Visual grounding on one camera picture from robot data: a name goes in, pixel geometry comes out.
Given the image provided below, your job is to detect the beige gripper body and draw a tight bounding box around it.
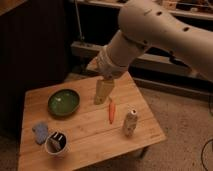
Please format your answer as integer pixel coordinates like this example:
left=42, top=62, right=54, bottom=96
left=94, top=80, right=114, bottom=105

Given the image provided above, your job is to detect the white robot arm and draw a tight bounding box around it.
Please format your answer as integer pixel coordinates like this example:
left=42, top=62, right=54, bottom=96
left=94, top=0, right=213, bottom=105

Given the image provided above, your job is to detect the orange carrot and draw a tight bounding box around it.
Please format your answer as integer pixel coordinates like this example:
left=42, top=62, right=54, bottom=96
left=108, top=97, right=116, bottom=124

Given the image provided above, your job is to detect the green round plate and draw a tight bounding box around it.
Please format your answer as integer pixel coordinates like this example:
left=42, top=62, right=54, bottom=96
left=48, top=89, right=80, bottom=117

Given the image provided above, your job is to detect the small patterned bottle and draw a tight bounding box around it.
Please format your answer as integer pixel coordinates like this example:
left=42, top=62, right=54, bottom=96
left=123, top=109, right=138, bottom=137

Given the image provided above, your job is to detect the metal vertical pole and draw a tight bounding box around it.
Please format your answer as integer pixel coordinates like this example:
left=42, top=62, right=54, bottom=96
left=74, top=0, right=84, bottom=43

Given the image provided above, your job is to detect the wooden low table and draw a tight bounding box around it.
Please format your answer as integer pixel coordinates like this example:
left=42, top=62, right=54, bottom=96
left=18, top=73, right=165, bottom=171

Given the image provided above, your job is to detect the white cup with contents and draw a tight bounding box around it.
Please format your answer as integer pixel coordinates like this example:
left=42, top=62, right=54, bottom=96
left=44, top=132, right=68, bottom=157

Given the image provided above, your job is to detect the blue sponge cloth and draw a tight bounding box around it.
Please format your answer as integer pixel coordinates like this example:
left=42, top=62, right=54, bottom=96
left=32, top=122, right=49, bottom=145

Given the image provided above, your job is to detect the cluttered upper shelf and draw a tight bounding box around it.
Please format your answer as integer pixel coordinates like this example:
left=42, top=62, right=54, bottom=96
left=68, top=0, right=213, bottom=21

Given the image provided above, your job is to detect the black cable on floor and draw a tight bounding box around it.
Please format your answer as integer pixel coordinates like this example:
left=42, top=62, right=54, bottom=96
left=200, top=138, right=213, bottom=171

